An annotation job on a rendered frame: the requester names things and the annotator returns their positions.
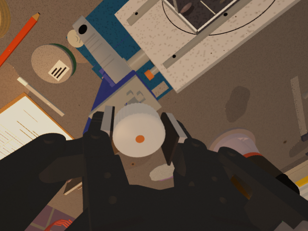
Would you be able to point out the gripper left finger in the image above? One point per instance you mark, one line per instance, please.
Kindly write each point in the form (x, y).
(101, 156)

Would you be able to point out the cream speckled round pad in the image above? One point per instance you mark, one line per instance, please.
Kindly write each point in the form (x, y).
(161, 172)

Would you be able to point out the tan round ribbed disc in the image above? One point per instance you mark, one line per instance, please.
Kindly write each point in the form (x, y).
(3, 16)

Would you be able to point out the beige white-capped marker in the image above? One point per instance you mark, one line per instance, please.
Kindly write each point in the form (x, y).
(41, 97)

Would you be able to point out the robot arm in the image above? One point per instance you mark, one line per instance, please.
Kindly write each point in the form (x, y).
(231, 142)

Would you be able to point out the orange clipboard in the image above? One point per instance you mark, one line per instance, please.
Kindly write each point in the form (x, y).
(24, 95)

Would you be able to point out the purple tiled mat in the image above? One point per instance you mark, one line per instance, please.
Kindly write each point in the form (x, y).
(43, 216)

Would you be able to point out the grey rail with holes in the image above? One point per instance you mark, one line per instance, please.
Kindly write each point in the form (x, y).
(149, 8)
(185, 47)

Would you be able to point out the grey metal file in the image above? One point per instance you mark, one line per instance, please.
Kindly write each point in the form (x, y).
(298, 108)

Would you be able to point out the grey trunnion shaft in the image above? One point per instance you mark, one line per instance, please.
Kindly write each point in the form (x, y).
(137, 60)

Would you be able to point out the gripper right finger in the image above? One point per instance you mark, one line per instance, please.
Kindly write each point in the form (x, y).
(170, 139)

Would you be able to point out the blue positioner body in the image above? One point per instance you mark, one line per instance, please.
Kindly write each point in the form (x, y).
(108, 31)

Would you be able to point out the cream round disc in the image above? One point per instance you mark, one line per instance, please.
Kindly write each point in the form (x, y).
(74, 38)

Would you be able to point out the orange collar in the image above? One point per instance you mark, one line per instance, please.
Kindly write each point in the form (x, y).
(149, 74)

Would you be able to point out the white speckled positioner table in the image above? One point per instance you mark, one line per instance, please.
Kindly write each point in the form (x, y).
(154, 41)

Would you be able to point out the beige yellow striped box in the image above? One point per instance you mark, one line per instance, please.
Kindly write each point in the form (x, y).
(302, 182)

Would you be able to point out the orange pencil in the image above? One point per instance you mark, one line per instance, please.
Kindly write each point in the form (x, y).
(19, 38)

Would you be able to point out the grey bracket with hole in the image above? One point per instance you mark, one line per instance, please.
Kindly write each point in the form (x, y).
(101, 50)

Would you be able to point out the white ribbed plunger knob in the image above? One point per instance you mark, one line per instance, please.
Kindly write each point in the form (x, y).
(134, 127)

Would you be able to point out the white lined paper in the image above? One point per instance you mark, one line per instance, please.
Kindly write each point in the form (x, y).
(24, 125)

